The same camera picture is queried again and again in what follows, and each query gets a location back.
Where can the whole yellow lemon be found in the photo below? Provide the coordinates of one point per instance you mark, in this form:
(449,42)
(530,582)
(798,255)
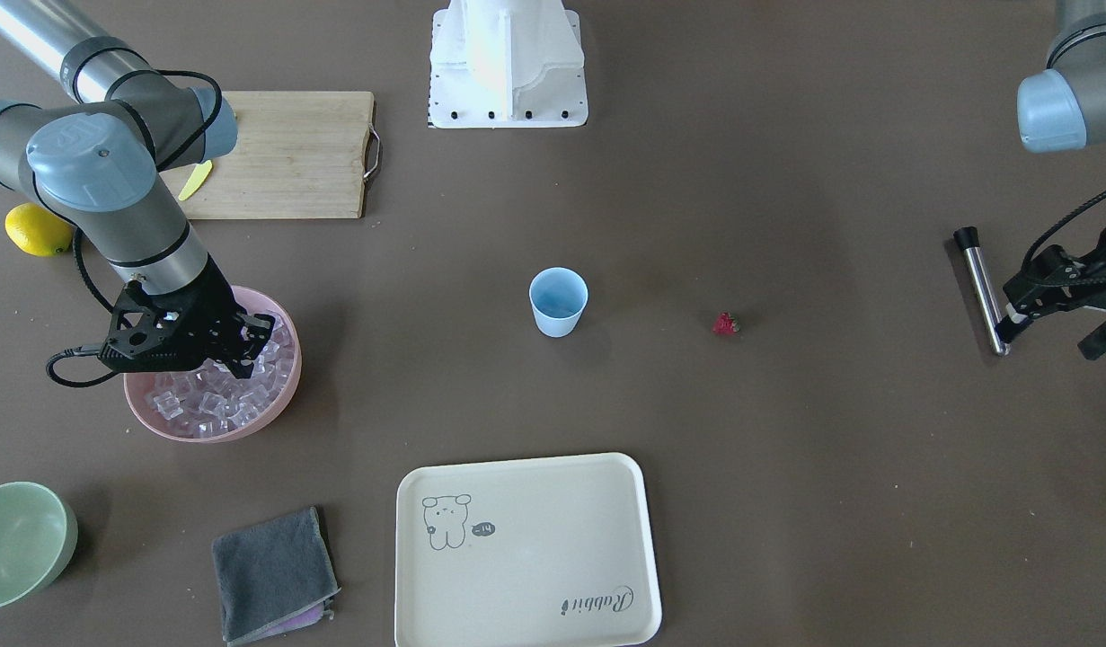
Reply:
(37,231)

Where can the pink bowl of ice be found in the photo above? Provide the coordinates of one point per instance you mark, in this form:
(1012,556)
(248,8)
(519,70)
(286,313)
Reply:
(208,404)

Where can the light blue plastic cup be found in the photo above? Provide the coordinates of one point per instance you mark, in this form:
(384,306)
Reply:
(557,297)

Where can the wooden cutting board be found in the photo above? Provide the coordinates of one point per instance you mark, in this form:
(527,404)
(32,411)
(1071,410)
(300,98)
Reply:
(299,155)

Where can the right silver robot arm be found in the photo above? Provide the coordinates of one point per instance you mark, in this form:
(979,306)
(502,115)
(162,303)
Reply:
(97,165)

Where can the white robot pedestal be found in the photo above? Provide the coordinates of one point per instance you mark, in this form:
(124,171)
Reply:
(506,65)

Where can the grey folded cloth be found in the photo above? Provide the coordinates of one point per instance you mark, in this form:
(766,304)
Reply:
(274,577)

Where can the cream rabbit tray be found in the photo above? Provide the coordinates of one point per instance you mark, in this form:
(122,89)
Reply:
(551,551)

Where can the green ceramic bowl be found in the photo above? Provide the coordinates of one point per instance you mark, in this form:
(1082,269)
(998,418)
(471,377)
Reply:
(38,536)

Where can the steel muddler black tip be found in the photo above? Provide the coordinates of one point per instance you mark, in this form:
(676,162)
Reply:
(967,239)

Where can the yellow plastic knife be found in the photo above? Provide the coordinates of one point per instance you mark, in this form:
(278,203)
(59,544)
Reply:
(198,175)

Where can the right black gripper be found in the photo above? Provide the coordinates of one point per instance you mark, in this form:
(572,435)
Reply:
(213,298)

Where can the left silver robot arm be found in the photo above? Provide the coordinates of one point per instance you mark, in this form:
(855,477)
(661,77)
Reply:
(1063,108)

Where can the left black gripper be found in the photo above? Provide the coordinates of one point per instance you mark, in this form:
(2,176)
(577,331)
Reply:
(1047,289)

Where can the red strawberry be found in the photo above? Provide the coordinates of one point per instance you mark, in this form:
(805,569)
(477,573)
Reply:
(726,324)

